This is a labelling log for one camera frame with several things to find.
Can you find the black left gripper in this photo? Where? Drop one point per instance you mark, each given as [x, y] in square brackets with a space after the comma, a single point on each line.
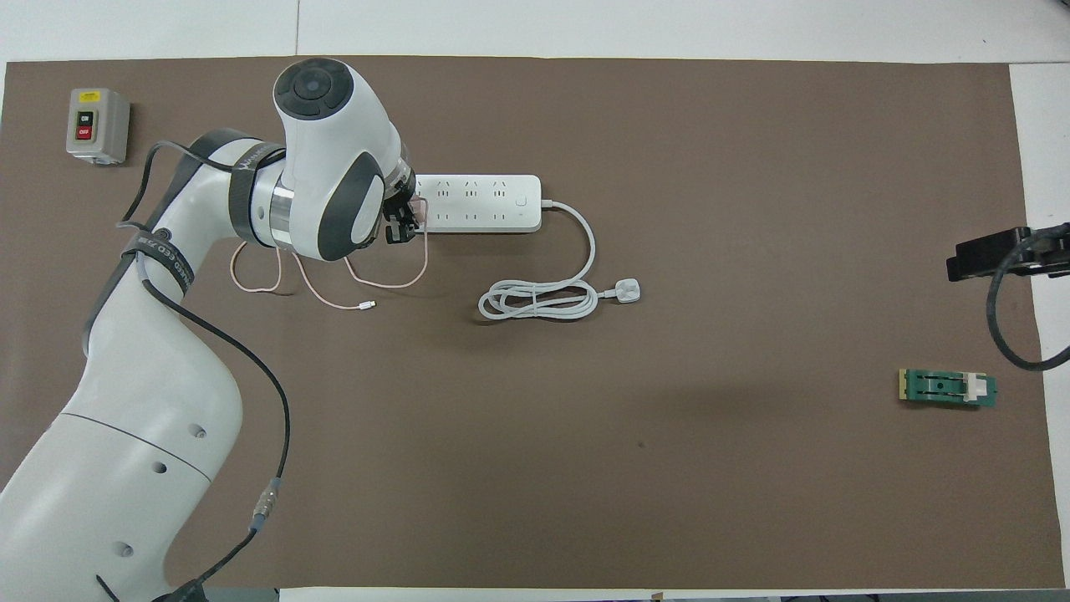
[401, 186]

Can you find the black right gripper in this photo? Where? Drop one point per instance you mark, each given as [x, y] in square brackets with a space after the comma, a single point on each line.
[1053, 255]

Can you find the pink charger adapter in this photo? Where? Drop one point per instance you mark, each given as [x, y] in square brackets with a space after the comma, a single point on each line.
[422, 216]

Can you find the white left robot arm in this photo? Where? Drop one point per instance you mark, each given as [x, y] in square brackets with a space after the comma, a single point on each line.
[142, 418]

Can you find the white power strip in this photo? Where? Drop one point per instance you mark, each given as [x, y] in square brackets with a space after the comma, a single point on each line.
[485, 205]

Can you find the brown paper mat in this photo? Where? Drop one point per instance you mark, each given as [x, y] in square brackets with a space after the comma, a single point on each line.
[669, 460]

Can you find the green knife switch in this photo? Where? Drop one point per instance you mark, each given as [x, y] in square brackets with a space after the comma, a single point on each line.
[940, 387]

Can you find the grey on-off switch box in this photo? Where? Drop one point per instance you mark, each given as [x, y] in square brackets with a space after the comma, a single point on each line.
[88, 125]

